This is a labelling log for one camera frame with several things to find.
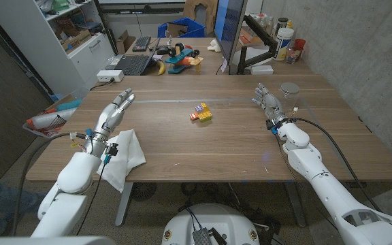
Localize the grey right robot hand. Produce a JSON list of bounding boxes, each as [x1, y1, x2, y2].
[[252, 83, 287, 125]]

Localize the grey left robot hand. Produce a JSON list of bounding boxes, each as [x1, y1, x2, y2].
[[92, 87, 137, 139]]

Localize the clear jar with metal lid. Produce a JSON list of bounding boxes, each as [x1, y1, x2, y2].
[[279, 82, 301, 115]]

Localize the white cloth napkin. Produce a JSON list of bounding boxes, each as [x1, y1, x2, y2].
[[96, 128, 147, 193]]

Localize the flat white box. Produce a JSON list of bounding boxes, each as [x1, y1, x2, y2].
[[250, 65, 274, 76]]

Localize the white power box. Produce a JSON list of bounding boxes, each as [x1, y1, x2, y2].
[[96, 69, 125, 83]]

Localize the teal roll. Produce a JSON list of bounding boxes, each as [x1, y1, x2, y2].
[[55, 98, 83, 112]]

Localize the black laptop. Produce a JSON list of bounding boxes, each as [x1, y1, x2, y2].
[[105, 37, 162, 76]]

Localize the small clear glass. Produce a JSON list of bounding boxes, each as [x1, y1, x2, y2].
[[285, 46, 302, 65]]

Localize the white and orange bag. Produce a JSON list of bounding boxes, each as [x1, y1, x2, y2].
[[29, 107, 78, 133]]

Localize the white labelled canister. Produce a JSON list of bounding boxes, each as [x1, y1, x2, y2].
[[272, 27, 295, 62]]

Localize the yellow lego block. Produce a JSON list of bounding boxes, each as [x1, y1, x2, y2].
[[197, 102, 213, 123]]

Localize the red cup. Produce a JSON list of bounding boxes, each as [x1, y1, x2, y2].
[[293, 38, 307, 55]]

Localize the small cardboard box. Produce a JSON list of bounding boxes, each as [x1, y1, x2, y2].
[[116, 29, 136, 54]]

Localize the black keyboard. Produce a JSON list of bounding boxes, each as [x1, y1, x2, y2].
[[131, 35, 152, 52]]

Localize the black computer mouse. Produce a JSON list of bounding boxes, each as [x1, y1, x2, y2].
[[155, 46, 175, 57]]

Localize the white figurine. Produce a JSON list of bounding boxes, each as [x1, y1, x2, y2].
[[206, 38, 221, 54]]

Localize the colourful toy airplane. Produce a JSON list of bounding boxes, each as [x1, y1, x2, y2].
[[164, 42, 205, 75]]

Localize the grey table leg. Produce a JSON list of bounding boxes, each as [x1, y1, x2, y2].
[[282, 180, 308, 228], [114, 182, 134, 227]]

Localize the flat computer monitor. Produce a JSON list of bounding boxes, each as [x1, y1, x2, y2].
[[214, 0, 248, 65]]

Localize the white shelf cabinet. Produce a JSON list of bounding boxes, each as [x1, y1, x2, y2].
[[0, 0, 115, 98]]

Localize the blue plastic bin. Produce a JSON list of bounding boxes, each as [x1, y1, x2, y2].
[[157, 16, 206, 39]]

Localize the tan cardboard cutout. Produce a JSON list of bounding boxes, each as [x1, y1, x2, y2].
[[183, 0, 219, 27]]

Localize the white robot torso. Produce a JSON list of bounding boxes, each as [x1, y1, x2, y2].
[[161, 203, 261, 245]]

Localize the person leg in jeans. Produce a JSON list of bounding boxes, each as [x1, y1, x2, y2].
[[0, 175, 46, 238]]

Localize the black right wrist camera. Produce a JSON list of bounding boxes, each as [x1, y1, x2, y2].
[[265, 118, 279, 135]]

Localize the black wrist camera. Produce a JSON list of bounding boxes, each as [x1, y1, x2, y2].
[[265, 118, 279, 135], [105, 142, 119, 157]]

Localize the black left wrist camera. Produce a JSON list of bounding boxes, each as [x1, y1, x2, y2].
[[105, 142, 119, 157]]

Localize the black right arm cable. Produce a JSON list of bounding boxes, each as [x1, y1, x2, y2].
[[293, 117, 382, 212]]

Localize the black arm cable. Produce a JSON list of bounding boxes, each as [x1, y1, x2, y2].
[[293, 117, 382, 212], [12, 131, 88, 238]]

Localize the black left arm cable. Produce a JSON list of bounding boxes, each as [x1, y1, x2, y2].
[[12, 131, 88, 238]]

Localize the whiteboard with black frame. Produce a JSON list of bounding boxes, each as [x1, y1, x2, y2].
[[95, 0, 187, 15]]

